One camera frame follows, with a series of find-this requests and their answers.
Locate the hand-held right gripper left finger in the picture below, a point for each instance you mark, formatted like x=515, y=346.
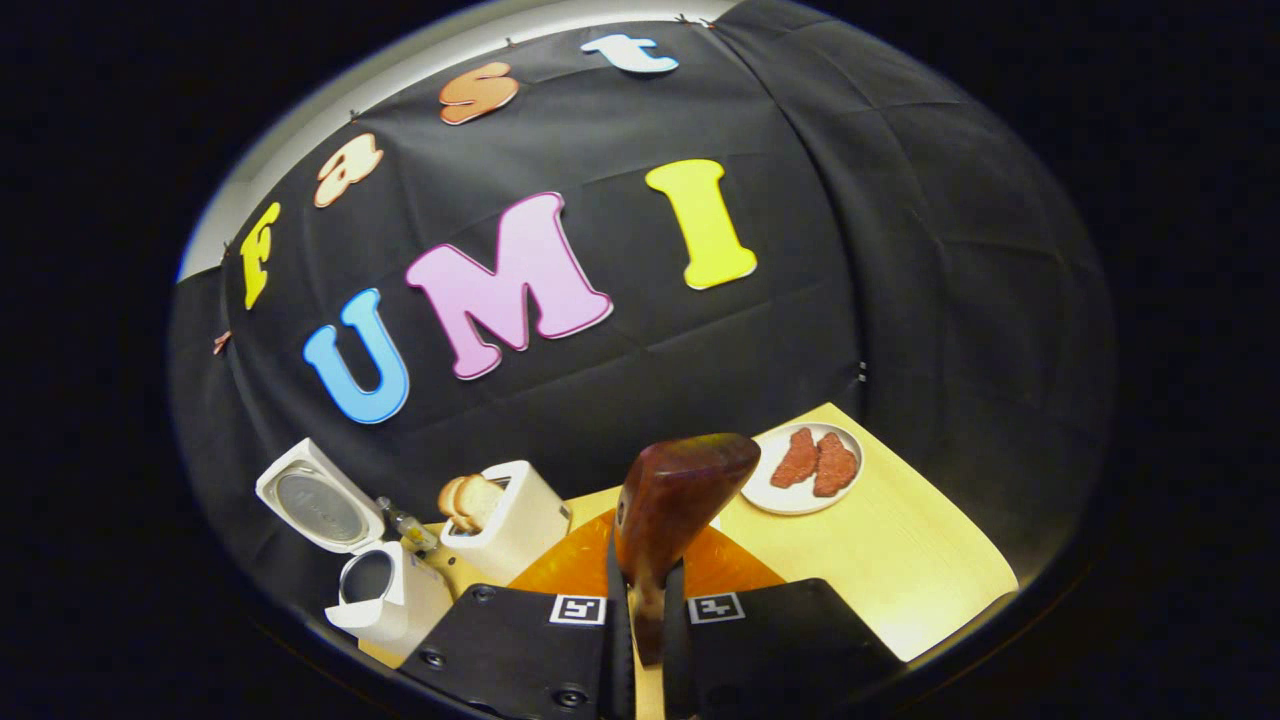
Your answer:
x=618, y=670

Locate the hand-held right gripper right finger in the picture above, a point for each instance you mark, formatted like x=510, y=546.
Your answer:
x=676, y=670

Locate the brown wooden spoon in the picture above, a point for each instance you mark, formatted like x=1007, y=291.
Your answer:
x=680, y=490

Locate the white rice cooker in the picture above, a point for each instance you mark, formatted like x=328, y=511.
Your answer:
x=400, y=610

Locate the white toaster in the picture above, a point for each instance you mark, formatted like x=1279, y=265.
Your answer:
x=525, y=520

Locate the white round plate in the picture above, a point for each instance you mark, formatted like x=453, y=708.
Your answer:
x=770, y=495

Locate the toasted bread slice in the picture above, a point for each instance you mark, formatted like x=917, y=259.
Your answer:
x=447, y=498
x=483, y=502

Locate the red meat slice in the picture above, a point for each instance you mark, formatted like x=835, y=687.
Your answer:
x=835, y=465
x=795, y=460

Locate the small glass bottle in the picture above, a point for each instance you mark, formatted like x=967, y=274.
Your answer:
x=408, y=525

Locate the black backdrop cloth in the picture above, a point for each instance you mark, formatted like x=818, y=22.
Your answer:
x=800, y=250

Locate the copper cloth clip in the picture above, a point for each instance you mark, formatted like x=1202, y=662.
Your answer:
x=221, y=342

